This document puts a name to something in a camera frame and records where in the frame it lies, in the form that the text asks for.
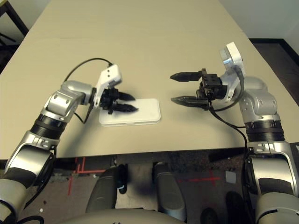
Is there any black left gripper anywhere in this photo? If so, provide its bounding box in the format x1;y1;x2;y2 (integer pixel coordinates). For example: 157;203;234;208
100;88;140;115

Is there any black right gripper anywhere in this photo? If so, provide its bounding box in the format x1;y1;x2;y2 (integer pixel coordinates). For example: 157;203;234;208
170;69;228;110

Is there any white plastic pencil case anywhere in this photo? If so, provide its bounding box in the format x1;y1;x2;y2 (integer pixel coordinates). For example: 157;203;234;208
98;98;162;127

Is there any grey robot left leg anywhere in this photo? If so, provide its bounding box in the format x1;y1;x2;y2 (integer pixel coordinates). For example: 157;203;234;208
85;164;129;213

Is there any grey robot leg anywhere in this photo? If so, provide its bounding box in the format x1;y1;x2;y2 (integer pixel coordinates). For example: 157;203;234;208
153;162;187;221
85;164;129;213

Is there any pale square floor sheet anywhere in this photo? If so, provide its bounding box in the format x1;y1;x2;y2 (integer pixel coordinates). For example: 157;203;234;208
225;171;237;184

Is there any grey robot right leg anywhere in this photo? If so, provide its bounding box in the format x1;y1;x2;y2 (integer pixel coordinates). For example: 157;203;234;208
153;162;187;221

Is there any grey robot torso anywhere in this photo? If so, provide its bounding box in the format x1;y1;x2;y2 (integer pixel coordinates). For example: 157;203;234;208
53;207;185;224

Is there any black shoe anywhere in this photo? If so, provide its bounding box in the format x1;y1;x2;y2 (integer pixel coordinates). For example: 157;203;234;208
201;208;220;224
226;191;246;220

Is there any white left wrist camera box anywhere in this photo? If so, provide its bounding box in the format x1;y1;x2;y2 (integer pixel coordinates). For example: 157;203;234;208
93;64;123;108

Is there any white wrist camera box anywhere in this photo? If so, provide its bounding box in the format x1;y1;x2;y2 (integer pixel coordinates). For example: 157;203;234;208
93;64;123;108
218;42;246;103

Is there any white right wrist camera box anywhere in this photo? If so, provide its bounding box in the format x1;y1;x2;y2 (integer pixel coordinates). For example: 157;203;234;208
218;42;246;103

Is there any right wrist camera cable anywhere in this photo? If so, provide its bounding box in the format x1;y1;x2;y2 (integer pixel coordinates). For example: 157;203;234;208
207;67;249;187

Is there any side table with black frame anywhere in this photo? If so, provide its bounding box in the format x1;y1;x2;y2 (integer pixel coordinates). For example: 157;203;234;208
0;0;30;54

